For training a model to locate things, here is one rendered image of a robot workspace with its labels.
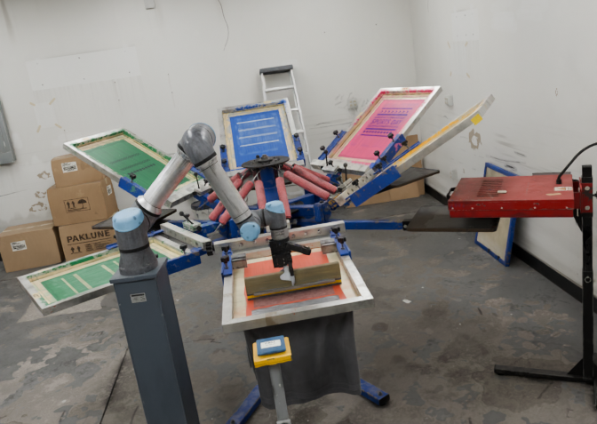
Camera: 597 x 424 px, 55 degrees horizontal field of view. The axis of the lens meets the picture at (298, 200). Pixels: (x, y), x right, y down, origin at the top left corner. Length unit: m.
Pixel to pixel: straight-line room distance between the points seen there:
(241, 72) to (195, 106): 0.65
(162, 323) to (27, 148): 5.06
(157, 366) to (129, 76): 4.79
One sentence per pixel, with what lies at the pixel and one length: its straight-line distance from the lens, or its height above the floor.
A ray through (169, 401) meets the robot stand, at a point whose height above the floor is 0.64.
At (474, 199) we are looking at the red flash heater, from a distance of 2.95.
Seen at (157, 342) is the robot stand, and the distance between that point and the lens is 2.38.
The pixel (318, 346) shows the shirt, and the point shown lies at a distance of 2.38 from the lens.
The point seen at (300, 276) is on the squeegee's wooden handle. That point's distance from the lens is 2.42.
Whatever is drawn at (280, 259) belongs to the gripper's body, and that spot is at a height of 1.12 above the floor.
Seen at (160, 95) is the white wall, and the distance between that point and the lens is 6.77.
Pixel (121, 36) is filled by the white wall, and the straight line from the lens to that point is 6.82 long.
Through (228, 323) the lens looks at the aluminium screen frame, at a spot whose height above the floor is 0.99.
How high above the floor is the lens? 1.95
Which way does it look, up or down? 15 degrees down
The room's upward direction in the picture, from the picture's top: 8 degrees counter-clockwise
